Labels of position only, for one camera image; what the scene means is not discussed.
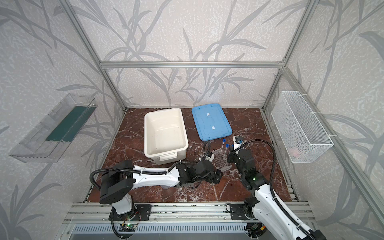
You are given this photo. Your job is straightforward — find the clear test tube rack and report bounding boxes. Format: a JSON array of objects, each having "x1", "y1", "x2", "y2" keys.
[{"x1": 212, "y1": 150, "x2": 232, "y2": 172}]

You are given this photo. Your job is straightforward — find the blue capped test tube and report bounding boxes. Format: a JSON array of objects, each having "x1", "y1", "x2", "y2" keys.
[
  {"x1": 221, "y1": 139, "x2": 227, "y2": 154},
  {"x1": 224, "y1": 144, "x2": 230, "y2": 161}
]

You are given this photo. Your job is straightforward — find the white plastic tub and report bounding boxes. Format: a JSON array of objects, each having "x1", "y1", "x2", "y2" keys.
[{"x1": 144, "y1": 108, "x2": 189, "y2": 165}]

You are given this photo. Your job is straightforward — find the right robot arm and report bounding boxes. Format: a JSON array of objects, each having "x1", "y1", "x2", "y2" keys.
[{"x1": 227, "y1": 136, "x2": 326, "y2": 240}]

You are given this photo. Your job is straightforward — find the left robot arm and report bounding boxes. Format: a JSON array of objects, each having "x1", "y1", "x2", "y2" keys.
[{"x1": 89, "y1": 142, "x2": 223, "y2": 218}]

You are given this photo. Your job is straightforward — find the blue plastic lid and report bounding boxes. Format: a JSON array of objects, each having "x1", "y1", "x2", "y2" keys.
[{"x1": 192, "y1": 104, "x2": 233, "y2": 142}]

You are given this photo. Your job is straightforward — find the pink object in basket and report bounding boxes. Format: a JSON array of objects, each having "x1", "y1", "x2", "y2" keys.
[{"x1": 289, "y1": 147, "x2": 303, "y2": 159}]

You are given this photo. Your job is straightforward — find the green circuit board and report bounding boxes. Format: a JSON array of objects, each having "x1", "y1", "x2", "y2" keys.
[{"x1": 119, "y1": 224, "x2": 137, "y2": 233}]

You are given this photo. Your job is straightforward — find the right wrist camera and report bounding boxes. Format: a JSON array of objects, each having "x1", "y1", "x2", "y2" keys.
[{"x1": 233, "y1": 136, "x2": 245, "y2": 151}]

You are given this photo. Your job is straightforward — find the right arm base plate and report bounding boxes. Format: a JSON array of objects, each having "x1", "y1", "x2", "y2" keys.
[{"x1": 229, "y1": 204, "x2": 256, "y2": 221}]

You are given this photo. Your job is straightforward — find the white wire mesh basket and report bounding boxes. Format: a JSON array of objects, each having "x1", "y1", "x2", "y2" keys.
[{"x1": 271, "y1": 91, "x2": 334, "y2": 164}]

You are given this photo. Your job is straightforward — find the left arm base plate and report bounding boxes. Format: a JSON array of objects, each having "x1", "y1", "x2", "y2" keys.
[{"x1": 109, "y1": 204, "x2": 152, "y2": 221}]

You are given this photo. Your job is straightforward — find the aluminium frame rail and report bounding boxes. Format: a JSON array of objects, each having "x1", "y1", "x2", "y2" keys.
[{"x1": 61, "y1": 201, "x2": 317, "y2": 224}]

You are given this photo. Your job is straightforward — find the clear acrylic wall shelf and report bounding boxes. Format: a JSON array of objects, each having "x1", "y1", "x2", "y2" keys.
[{"x1": 9, "y1": 94, "x2": 98, "y2": 163}]

